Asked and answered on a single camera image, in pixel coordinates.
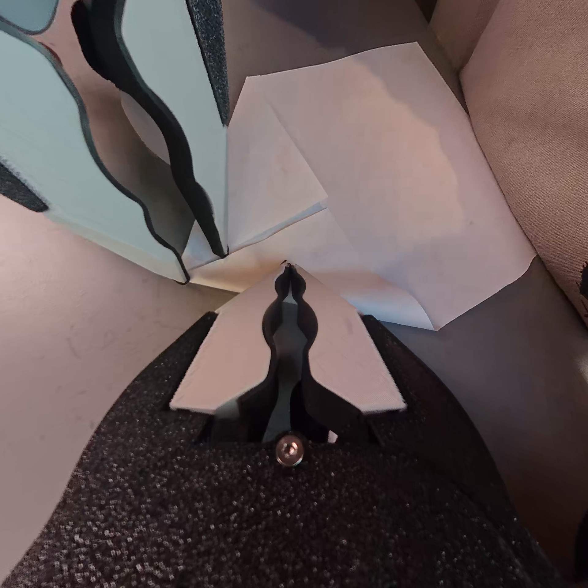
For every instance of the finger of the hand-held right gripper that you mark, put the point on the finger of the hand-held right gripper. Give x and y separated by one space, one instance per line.
174 69
46 138

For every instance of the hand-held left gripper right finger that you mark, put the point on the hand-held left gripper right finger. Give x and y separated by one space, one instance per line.
353 367

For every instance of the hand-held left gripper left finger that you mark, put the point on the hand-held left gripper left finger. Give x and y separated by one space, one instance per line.
225 363

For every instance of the white paper sheet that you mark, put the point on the white paper sheet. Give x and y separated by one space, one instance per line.
390 160

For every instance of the grey desk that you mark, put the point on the grey desk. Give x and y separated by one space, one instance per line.
69 344

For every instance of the beige printed hoodie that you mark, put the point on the beige printed hoodie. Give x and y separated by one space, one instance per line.
528 138

